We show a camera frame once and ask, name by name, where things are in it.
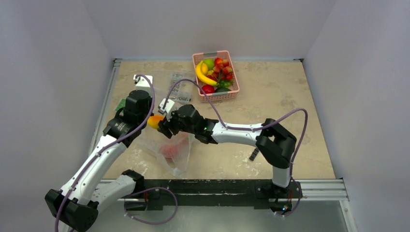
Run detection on yellow fake lemon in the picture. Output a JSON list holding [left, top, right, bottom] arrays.
[[201, 63, 209, 76]]

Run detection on black T-handle tool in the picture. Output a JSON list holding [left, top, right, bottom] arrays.
[[249, 148, 259, 161]]

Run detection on red fake grape bunch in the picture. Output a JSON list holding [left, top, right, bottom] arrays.
[[207, 58, 234, 82]]

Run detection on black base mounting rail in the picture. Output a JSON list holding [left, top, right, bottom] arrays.
[[124, 179, 303, 215]]

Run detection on clear plastic bag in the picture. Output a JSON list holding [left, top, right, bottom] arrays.
[[136, 88, 196, 178]]

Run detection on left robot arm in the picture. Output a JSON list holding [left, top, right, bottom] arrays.
[[45, 90, 155, 232]]

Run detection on pink plastic basket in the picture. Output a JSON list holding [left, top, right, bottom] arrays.
[[192, 50, 240, 102]]

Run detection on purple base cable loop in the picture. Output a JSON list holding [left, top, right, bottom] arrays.
[[124, 187, 179, 226]]

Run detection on orange fake fruit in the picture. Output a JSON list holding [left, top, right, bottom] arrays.
[[147, 115, 164, 130]]

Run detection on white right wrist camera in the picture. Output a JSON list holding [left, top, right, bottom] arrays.
[[158, 98, 176, 115]]

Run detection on green fake lime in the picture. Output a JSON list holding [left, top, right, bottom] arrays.
[[203, 58, 215, 70]]

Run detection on red fake apple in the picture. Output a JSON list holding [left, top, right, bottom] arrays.
[[201, 85, 215, 94]]

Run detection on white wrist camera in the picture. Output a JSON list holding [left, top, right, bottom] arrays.
[[158, 98, 176, 115], [133, 74, 155, 97]]

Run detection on pink red fake peach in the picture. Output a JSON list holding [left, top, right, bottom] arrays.
[[160, 145, 180, 160]]

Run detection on green label small box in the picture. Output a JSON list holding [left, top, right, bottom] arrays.
[[115, 99, 126, 111]]

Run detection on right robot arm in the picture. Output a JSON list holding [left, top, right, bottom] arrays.
[[158, 102, 297, 197]]

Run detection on small yellow fake banana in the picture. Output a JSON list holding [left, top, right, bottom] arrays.
[[195, 61, 218, 86]]

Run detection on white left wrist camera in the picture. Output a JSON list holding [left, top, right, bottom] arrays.
[[133, 74, 155, 97]]

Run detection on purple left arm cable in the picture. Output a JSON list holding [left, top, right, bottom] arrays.
[[54, 74, 156, 232]]

